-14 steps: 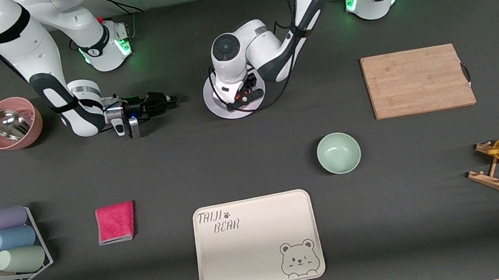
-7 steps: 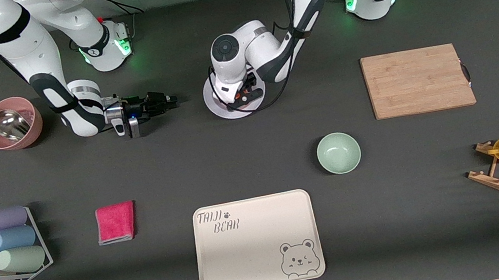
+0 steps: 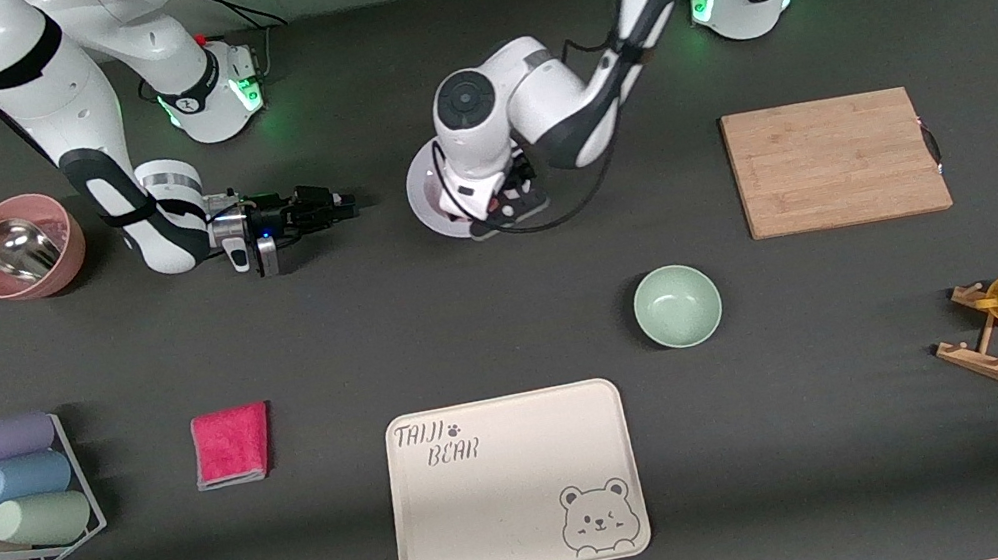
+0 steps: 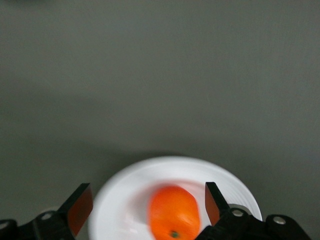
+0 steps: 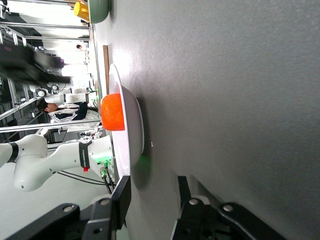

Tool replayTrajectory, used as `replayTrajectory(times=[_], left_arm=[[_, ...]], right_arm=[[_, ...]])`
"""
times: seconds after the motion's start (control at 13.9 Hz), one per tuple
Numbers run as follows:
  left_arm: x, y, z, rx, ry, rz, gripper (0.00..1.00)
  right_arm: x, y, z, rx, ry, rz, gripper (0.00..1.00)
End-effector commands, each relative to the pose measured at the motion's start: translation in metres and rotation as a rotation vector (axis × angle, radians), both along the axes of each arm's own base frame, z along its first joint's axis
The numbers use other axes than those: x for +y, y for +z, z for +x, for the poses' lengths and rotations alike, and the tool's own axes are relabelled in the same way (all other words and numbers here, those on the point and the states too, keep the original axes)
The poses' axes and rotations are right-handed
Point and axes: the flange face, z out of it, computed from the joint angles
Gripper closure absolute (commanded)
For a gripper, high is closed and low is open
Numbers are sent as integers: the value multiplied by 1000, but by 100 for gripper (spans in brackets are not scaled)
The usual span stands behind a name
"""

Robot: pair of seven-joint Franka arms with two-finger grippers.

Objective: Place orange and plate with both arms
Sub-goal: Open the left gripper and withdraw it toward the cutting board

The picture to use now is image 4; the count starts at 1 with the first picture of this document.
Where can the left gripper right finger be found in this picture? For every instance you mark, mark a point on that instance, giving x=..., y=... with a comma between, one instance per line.
x=225, y=222

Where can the orange fruit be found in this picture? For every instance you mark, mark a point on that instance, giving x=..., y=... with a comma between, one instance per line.
x=172, y=212

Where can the white round plate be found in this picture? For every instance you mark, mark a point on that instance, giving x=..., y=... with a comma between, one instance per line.
x=120, y=200

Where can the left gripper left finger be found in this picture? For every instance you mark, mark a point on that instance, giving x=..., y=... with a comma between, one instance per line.
x=62, y=220

